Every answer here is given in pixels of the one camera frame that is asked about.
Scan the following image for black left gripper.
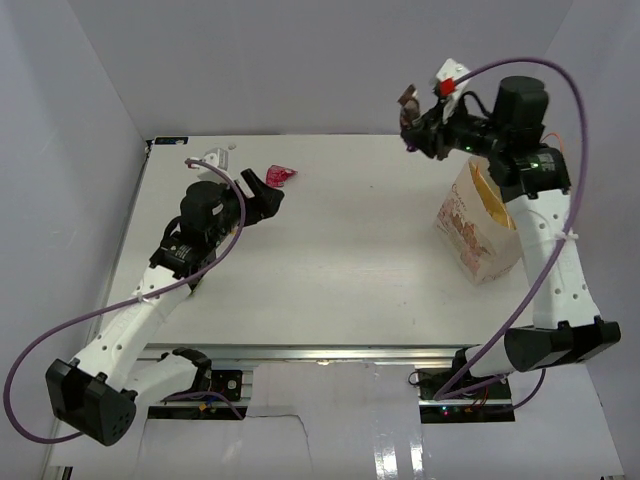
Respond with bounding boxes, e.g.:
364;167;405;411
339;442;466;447
209;169;284;247

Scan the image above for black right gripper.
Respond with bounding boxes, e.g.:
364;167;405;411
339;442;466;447
400;93;507;162

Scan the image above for purple chocolate bar wrapper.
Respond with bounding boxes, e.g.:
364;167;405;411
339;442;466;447
397;84;422;153

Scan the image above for tan snack pouch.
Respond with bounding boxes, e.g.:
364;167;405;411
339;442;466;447
469;161;516;230

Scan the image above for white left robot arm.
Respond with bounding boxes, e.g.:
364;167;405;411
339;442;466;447
45;169;285;446

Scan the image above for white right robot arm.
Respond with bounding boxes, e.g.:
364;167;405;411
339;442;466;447
398;76;621;399

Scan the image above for pink snack packet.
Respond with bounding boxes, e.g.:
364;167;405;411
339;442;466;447
265;165;297;188

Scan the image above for blue label left corner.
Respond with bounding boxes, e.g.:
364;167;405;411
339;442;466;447
153;136;189;146

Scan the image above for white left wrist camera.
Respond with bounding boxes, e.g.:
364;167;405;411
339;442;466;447
187;147;252;197

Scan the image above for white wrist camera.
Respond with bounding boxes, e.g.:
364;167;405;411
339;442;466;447
187;147;252;197
434;58;470;123

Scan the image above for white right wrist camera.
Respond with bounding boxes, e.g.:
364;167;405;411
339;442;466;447
434;58;470;123

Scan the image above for printed paper bag orange handles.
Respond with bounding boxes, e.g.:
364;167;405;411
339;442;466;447
434;155;522;285

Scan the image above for aluminium front rail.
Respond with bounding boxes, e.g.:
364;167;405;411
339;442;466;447
139;344;474;364

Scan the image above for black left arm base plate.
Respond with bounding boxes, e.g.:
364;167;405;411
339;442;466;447
148;370;248;421

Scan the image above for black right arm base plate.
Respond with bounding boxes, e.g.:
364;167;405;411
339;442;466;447
407;368;515;425

